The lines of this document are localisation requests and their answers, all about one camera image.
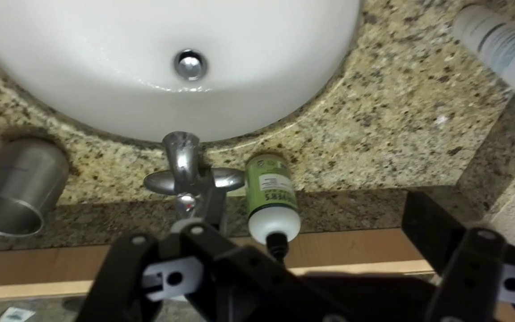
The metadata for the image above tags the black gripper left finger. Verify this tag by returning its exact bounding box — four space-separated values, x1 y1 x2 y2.
78 222 332 322

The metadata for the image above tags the wooden framed mirror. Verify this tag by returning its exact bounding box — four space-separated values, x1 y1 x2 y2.
0 227 515 322

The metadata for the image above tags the chrome faucet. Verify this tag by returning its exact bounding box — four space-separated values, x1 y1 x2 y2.
144 130 248 198
176 170 232 236

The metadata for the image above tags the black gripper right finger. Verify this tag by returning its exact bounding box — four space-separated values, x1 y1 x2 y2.
401 189 515 322

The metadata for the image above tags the stainless steel cup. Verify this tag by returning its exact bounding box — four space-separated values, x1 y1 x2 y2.
0 137 72 238

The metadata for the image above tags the white oval sink basin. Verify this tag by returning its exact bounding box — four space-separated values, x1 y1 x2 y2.
0 0 364 145

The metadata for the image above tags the green soap pump bottle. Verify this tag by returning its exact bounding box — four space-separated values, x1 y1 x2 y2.
246 150 303 263

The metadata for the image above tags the white and blue lotion tube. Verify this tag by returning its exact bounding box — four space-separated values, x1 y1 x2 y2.
453 3 515 107

